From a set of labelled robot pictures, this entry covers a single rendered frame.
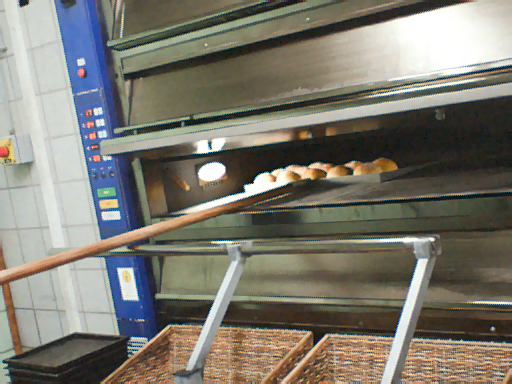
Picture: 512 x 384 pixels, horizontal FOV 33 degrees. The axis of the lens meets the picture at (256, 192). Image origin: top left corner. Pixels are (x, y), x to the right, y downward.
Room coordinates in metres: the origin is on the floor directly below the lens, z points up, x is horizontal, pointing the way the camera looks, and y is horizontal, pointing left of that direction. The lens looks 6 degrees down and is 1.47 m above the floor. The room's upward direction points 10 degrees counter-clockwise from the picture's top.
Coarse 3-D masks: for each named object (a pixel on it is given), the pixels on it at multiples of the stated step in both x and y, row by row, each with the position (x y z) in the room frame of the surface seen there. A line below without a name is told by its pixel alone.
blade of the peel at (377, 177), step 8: (400, 168) 2.76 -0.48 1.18; (408, 168) 2.63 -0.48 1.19; (416, 168) 2.67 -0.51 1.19; (344, 176) 2.60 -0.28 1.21; (352, 176) 2.58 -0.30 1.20; (360, 176) 2.56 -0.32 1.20; (368, 176) 2.54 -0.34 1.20; (376, 176) 2.52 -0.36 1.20; (384, 176) 2.53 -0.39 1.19; (392, 176) 2.56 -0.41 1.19; (256, 184) 2.85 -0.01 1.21; (264, 184) 2.82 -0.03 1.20; (272, 184) 2.80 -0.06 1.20; (280, 184) 2.77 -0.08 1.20; (312, 184) 2.69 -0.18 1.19; (320, 184) 2.67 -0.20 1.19; (328, 184) 2.64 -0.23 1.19; (336, 184) 2.62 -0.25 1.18; (344, 184) 2.60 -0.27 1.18; (352, 184) 2.58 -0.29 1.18; (248, 192) 2.87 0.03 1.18; (256, 192) 2.85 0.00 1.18
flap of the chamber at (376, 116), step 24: (432, 96) 1.77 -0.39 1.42; (456, 96) 1.73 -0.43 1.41; (480, 96) 1.69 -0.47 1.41; (504, 96) 1.66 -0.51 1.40; (288, 120) 2.03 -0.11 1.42; (312, 120) 1.98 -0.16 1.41; (336, 120) 1.93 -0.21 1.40; (360, 120) 1.93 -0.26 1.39; (384, 120) 1.94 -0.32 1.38; (408, 120) 1.95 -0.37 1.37; (432, 120) 1.96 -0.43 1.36; (120, 144) 2.45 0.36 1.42; (144, 144) 2.38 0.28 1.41; (168, 144) 2.31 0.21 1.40; (192, 144) 2.29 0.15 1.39; (216, 144) 2.31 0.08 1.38; (240, 144) 2.32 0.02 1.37
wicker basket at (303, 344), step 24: (168, 336) 2.55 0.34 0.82; (192, 336) 2.49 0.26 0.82; (216, 336) 2.43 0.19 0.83; (240, 336) 2.37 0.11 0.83; (264, 336) 2.31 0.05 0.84; (288, 336) 2.26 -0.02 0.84; (312, 336) 2.21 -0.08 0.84; (144, 360) 2.47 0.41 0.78; (168, 360) 2.54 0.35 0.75; (216, 360) 2.41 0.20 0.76; (240, 360) 2.36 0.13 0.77; (264, 360) 2.30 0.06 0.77; (288, 360) 2.12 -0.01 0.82
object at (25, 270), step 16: (272, 192) 2.55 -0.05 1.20; (288, 192) 2.61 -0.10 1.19; (208, 208) 2.36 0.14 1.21; (224, 208) 2.39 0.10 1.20; (240, 208) 2.44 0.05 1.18; (160, 224) 2.22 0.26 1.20; (176, 224) 2.25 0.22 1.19; (192, 224) 2.30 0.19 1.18; (112, 240) 2.09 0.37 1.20; (128, 240) 2.12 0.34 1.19; (64, 256) 1.98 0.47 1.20; (80, 256) 2.01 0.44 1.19; (0, 272) 1.86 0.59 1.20; (16, 272) 1.88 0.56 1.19; (32, 272) 1.91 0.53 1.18
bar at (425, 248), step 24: (288, 240) 1.78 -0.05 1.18; (312, 240) 1.74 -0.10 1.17; (336, 240) 1.69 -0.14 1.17; (360, 240) 1.65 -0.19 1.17; (384, 240) 1.61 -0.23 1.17; (408, 240) 1.58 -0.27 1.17; (432, 240) 1.54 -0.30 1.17; (240, 264) 1.87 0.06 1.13; (432, 264) 1.55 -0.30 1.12; (216, 312) 1.79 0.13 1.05; (408, 312) 1.48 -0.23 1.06; (408, 336) 1.46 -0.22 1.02; (192, 360) 1.74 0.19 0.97
